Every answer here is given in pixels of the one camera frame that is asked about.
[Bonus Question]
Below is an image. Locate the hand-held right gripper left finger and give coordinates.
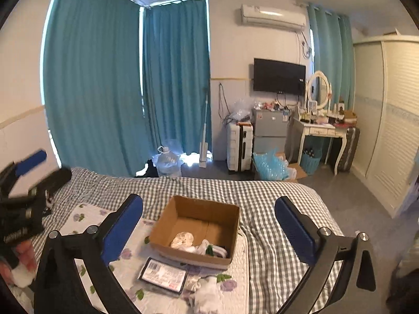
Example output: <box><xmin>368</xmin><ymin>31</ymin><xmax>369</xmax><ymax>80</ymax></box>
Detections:
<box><xmin>33</xmin><ymin>194</ymin><xmax>144</xmax><ymax>314</ymax></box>

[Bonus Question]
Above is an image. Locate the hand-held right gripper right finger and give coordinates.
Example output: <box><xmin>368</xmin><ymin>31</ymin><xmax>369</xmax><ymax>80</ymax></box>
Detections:
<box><xmin>274</xmin><ymin>196</ymin><xmax>377</xmax><ymax>314</ymax></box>

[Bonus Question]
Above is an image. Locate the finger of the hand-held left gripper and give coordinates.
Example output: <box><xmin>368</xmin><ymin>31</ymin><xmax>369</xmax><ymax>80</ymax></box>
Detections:
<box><xmin>0</xmin><ymin>150</ymin><xmax>48</xmax><ymax>200</ymax></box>
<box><xmin>29</xmin><ymin>167</ymin><xmax>73</xmax><ymax>203</ymax></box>

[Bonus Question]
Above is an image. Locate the brown cardboard box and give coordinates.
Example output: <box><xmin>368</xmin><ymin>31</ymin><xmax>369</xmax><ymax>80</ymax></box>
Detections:
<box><xmin>149</xmin><ymin>195</ymin><xmax>241</xmax><ymax>270</ymax></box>

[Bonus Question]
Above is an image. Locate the white fluffy cloth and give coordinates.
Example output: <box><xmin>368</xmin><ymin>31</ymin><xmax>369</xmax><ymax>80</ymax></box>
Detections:
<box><xmin>9</xmin><ymin>263</ymin><xmax>35</xmax><ymax>289</ymax></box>

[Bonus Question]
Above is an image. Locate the beige soft pouch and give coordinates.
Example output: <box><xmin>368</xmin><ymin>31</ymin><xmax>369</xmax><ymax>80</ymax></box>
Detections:
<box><xmin>170</xmin><ymin>232</ymin><xmax>196</xmax><ymax>249</ymax></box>

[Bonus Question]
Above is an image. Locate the white soft cloth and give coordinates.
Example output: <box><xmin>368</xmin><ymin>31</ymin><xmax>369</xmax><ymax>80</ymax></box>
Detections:
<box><xmin>191</xmin><ymin>239</ymin><xmax>228</xmax><ymax>260</ymax></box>

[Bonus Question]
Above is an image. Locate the person's left hand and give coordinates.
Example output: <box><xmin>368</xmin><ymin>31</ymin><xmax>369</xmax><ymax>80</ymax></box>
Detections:
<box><xmin>13</xmin><ymin>239</ymin><xmax>38</xmax><ymax>273</ymax></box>

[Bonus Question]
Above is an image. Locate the checked bed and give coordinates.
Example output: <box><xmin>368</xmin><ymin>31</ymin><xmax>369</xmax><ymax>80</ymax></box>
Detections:
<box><xmin>10</xmin><ymin>167</ymin><xmax>348</xmax><ymax>314</ymax></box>

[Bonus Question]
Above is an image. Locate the floral quilted mat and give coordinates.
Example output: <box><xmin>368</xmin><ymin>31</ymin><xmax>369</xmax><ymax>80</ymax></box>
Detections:
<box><xmin>33</xmin><ymin>203</ymin><xmax>251</xmax><ymax>314</ymax></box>

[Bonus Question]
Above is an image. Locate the flat cardboard box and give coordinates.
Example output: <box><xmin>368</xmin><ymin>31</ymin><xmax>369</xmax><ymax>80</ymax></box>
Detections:
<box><xmin>275</xmin><ymin>152</ymin><xmax>309</xmax><ymax>181</ymax></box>

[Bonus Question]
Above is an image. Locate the black packet with label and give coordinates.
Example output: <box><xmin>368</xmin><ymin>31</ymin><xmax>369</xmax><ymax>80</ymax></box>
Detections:
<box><xmin>138</xmin><ymin>257</ymin><xmax>189</xmax><ymax>298</ymax></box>

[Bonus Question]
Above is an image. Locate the black bag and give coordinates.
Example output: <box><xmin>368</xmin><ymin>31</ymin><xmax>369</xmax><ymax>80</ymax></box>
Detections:
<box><xmin>136</xmin><ymin>159</ymin><xmax>161</xmax><ymax>178</ymax></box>

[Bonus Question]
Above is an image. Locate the blue plastic bag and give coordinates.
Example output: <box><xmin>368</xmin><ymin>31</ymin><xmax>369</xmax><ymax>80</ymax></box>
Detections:
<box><xmin>253</xmin><ymin>149</ymin><xmax>289</xmax><ymax>181</ymax></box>

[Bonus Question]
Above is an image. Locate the teal basket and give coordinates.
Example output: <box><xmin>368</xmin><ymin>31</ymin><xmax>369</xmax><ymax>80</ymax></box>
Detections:
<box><xmin>299</xmin><ymin>149</ymin><xmax>323</xmax><ymax>174</ymax></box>

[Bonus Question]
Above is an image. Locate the large clear water bottle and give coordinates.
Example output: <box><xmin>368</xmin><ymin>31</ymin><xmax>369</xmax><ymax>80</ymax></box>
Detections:
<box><xmin>152</xmin><ymin>146</ymin><xmax>182</xmax><ymax>178</ymax></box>

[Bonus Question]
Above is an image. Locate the dark suitcase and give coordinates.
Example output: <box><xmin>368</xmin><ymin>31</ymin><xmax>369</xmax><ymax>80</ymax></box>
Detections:
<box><xmin>337</xmin><ymin>126</ymin><xmax>361</xmax><ymax>172</ymax></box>

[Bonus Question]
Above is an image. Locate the white dressing table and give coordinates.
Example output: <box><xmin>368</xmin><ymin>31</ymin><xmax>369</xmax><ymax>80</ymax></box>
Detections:
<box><xmin>291</xmin><ymin>116</ymin><xmax>349</xmax><ymax>176</ymax></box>

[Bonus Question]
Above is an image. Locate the white suitcase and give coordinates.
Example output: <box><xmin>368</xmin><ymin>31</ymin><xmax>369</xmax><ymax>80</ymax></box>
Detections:
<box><xmin>227</xmin><ymin>122</ymin><xmax>255</xmax><ymax>172</ymax></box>

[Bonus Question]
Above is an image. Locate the grey mini fridge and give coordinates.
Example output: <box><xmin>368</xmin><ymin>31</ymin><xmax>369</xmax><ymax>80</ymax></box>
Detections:
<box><xmin>251</xmin><ymin>108</ymin><xmax>290</xmax><ymax>165</ymax></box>

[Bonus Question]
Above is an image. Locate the wide teal curtain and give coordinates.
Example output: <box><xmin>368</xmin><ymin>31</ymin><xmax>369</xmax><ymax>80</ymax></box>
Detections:
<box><xmin>42</xmin><ymin>0</ymin><xmax>145</xmax><ymax>178</ymax></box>

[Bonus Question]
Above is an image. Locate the white mop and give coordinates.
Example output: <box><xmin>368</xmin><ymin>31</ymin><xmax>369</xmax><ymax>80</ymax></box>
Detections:
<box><xmin>198</xmin><ymin>87</ymin><xmax>211</xmax><ymax>168</ymax></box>

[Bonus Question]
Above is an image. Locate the clear plastic bag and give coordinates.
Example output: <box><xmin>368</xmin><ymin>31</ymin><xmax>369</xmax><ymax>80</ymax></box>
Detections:
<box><xmin>229</xmin><ymin>100</ymin><xmax>253</xmax><ymax>125</ymax></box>

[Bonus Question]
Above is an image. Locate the cream wardrobe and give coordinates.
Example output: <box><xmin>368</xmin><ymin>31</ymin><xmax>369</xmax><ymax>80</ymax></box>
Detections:
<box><xmin>352</xmin><ymin>34</ymin><xmax>419</xmax><ymax>219</ymax></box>

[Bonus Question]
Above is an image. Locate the white oval mirror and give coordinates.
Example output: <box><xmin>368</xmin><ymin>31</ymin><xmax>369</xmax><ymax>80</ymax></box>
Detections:
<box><xmin>305</xmin><ymin>70</ymin><xmax>330</xmax><ymax>112</ymax></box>

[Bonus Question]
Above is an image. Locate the narrow teal curtain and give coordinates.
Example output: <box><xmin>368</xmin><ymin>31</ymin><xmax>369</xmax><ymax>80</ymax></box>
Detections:
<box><xmin>142</xmin><ymin>0</ymin><xmax>212</xmax><ymax>161</ymax></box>

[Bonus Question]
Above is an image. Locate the light teal curtain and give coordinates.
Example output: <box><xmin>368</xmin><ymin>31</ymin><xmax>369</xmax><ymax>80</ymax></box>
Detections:
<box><xmin>308</xmin><ymin>3</ymin><xmax>356</xmax><ymax>112</ymax></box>

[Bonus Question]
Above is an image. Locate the white air conditioner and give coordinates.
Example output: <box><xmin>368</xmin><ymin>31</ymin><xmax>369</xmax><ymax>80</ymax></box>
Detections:
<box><xmin>241</xmin><ymin>4</ymin><xmax>307</xmax><ymax>33</ymax></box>

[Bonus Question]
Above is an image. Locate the black wall cable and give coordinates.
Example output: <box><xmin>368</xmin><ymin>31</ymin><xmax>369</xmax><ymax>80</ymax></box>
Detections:
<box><xmin>218</xmin><ymin>83</ymin><xmax>230</xmax><ymax>125</ymax></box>

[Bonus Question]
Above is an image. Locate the black wall television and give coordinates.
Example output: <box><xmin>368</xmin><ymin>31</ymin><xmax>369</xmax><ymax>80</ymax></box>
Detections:
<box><xmin>253</xmin><ymin>58</ymin><xmax>307</xmax><ymax>96</ymax></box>

